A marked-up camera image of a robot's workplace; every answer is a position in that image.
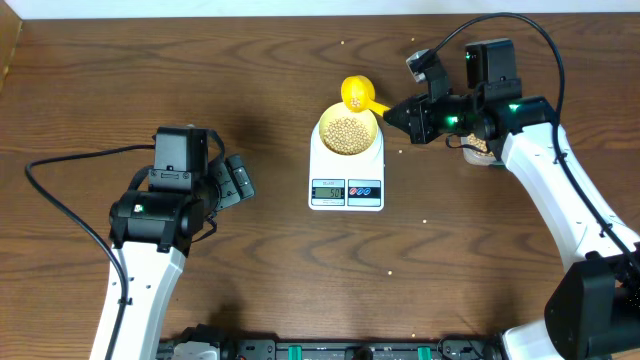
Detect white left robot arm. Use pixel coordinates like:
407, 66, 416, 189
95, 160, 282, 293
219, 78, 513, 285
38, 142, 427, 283
90, 155, 255, 359

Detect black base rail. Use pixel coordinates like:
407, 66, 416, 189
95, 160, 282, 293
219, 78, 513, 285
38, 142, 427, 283
157, 324, 506, 360

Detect yellow bowl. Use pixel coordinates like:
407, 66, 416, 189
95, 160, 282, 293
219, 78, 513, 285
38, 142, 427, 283
319, 102, 378, 152

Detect white kitchen scale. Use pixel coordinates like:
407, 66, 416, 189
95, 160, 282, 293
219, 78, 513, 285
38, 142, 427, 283
308, 122, 385, 212

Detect pile of soybeans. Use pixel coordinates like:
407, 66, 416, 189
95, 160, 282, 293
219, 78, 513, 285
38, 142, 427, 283
467, 134, 493, 156

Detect soybeans in yellow bowl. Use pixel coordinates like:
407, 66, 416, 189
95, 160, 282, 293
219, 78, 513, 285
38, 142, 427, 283
323, 117, 372, 155

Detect yellow measuring scoop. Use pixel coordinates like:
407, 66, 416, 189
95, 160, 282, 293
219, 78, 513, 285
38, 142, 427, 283
340, 75, 390, 116

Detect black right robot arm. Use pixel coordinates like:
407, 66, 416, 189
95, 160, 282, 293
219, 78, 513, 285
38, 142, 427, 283
383, 39, 639, 359

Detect clear plastic container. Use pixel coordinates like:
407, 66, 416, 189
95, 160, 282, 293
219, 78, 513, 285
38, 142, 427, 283
460, 134, 501, 166

